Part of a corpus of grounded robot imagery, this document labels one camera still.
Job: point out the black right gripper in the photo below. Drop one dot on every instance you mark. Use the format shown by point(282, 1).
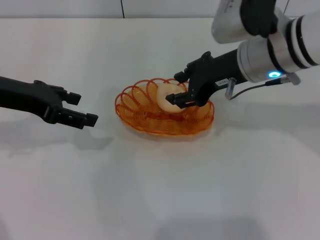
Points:
point(215, 70)

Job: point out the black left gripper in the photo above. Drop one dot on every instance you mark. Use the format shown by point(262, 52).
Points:
point(27, 97)

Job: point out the beige toy steamed bun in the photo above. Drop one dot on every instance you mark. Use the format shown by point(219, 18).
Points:
point(163, 100)

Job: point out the orange woven plastic basket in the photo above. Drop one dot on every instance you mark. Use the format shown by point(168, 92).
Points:
point(150, 122)

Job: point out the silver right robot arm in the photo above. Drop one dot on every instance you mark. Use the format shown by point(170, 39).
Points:
point(262, 57)

